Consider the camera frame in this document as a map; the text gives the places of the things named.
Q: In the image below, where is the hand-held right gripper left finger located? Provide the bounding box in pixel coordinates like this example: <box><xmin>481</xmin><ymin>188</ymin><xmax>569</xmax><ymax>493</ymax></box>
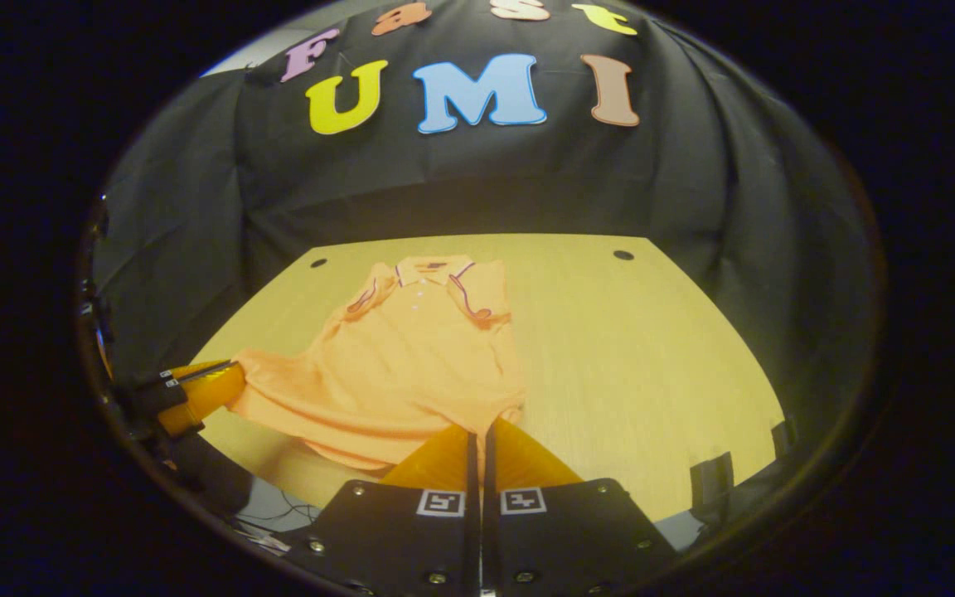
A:
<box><xmin>283</xmin><ymin>425</ymin><xmax>478</xmax><ymax>597</ymax></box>

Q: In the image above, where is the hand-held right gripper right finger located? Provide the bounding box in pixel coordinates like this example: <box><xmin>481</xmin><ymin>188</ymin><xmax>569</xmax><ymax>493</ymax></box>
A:
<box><xmin>482</xmin><ymin>417</ymin><xmax>681</xmax><ymax>597</ymax></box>

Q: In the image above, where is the orange T-shirt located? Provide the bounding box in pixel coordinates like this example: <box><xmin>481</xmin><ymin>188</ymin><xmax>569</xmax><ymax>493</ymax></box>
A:
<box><xmin>229</xmin><ymin>255</ymin><xmax>528</xmax><ymax>473</ymax></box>

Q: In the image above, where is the black backdrop cloth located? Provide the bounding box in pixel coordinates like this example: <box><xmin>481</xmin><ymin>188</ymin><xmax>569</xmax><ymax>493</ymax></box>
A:
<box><xmin>92</xmin><ymin>0</ymin><xmax>880</xmax><ymax>498</ymax></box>

